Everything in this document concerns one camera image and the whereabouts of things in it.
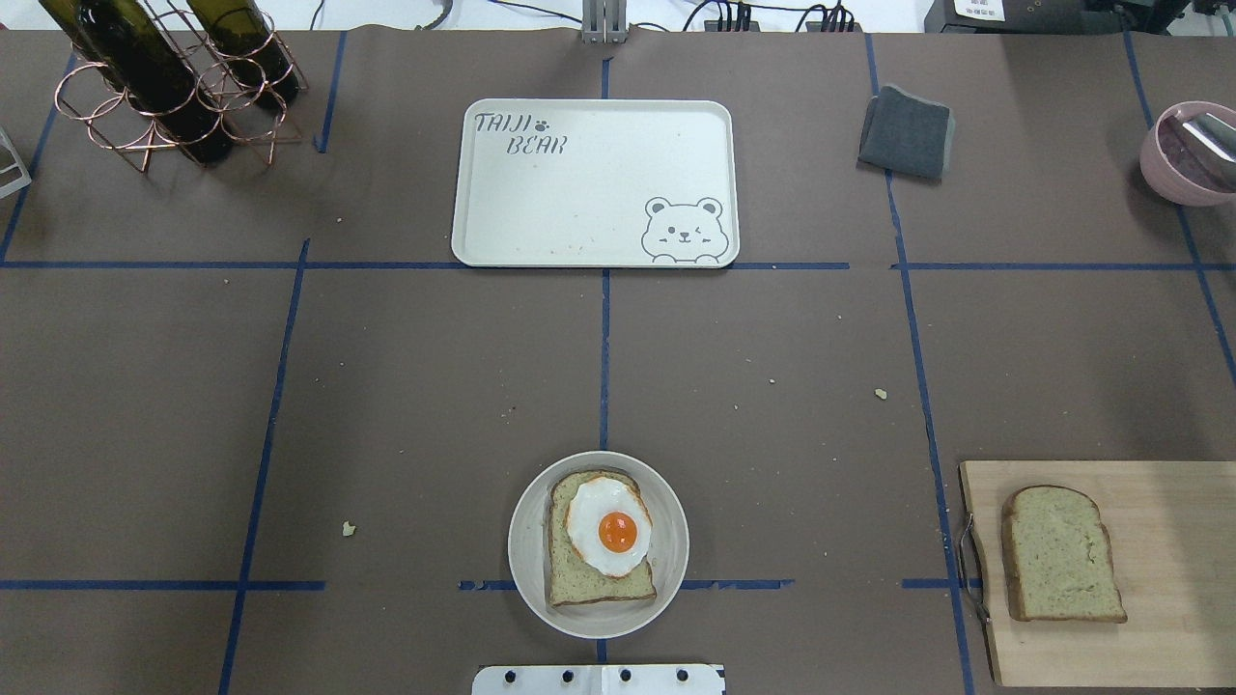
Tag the dark green wine bottle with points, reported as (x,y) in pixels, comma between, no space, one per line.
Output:
(124,37)

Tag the silver metal scoop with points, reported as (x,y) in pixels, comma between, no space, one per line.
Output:
(1210,149)

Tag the white round plate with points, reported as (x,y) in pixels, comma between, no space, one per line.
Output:
(528,549)

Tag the wooden cutting board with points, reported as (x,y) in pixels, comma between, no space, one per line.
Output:
(1171,526)

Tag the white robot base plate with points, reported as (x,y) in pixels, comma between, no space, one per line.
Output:
(689,678)

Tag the grey folded cloth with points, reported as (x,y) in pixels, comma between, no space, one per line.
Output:
(907,134)

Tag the pink bowl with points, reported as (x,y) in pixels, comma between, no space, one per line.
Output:
(1162,153)

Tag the bread slice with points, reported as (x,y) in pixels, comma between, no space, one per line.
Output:
(571,580)
(1057,558)

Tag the copper wire bottle rack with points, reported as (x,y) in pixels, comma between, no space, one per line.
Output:
(86,96)

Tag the fried egg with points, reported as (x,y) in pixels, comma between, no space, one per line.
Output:
(608,525)

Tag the white bear serving tray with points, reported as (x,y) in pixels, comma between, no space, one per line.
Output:
(596,183)

